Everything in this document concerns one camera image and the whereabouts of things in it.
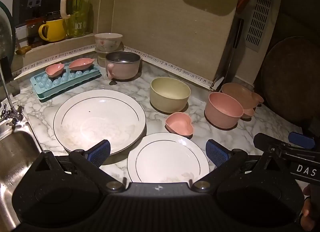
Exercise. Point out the round wooden cutting board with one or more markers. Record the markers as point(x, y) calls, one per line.
point(290, 79)

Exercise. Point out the person's right hand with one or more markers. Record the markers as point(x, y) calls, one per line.
point(308, 218)

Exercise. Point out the green water jug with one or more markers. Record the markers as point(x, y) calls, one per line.
point(78, 14)

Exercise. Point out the brown block on sill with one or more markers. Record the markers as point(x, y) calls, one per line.
point(23, 49)

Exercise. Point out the pink heart-shaped dish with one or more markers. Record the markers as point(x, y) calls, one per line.
point(178, 124)

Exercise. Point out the small pink leaf-shaped dish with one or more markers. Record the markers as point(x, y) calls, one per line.
point(81, 64)
point(53, 70)

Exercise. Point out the dark glass jar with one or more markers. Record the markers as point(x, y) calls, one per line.
point(53, 16)
point(33, 31)

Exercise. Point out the clear glass container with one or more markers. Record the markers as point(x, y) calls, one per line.
point(101, 58)

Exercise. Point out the pink pot with steel interior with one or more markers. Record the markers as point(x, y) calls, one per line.
point(125, 70)

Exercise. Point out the metal vent grille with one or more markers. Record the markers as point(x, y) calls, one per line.
point(260, 21)

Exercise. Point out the cream bowl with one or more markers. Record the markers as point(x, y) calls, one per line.
point(170, 91)

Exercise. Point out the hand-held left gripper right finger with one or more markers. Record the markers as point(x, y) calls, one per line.
point(216, 153)

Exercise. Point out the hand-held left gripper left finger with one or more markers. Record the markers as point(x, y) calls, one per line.
point(100, 151)

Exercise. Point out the small white plate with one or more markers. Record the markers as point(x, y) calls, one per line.
point(170, 159)

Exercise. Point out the large white plate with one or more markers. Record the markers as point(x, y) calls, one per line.
point(100, 116)

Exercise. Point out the pink bear-shaped plate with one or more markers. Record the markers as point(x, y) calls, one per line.
point(237, 91)

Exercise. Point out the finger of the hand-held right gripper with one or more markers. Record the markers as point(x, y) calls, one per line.
point(265, 140)
point(301, 139)

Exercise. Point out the dark lid stand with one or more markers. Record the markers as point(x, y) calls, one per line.
point(5, 68)

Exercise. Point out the music note tape strip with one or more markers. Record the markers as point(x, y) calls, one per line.
point(55, 58)
point(175, 69)

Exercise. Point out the glass pot lid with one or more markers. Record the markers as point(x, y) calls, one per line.
point(5, 36)

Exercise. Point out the blue ice tray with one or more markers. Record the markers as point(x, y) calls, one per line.
point(50, 88)

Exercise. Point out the steel sink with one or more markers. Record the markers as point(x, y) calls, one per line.
point(15, 161)

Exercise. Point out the pink bowl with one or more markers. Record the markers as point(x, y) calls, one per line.
point(222, 114)

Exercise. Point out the chrome faucet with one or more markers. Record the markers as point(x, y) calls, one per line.
point(10, 114)

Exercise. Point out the yellow mug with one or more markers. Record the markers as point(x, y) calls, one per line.
point(55, 30)

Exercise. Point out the floral ceramic bowl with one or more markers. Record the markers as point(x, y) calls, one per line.
point(107, 43)

